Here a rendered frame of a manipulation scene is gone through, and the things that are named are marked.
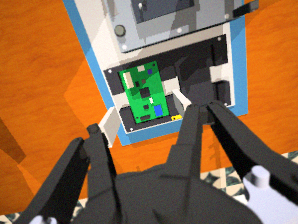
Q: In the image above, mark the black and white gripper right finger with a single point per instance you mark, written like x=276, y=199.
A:
x=270, y=179

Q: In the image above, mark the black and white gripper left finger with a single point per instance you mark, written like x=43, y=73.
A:
x=56, y=199

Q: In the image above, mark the green circuit board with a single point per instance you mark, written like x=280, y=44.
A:
x=144, y=91

